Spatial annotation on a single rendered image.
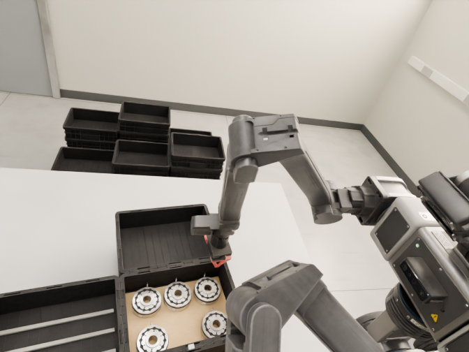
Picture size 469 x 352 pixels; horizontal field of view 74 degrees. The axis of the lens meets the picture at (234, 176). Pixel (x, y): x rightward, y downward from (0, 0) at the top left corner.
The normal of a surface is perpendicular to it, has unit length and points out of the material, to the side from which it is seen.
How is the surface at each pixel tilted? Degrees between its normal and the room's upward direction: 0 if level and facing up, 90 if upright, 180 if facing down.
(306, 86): 90
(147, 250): 0
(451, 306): 90
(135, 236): 0
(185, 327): 0
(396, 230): 90
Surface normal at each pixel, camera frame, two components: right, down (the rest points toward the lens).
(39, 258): 0.22, -0.75
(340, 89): 0.15, 0.66
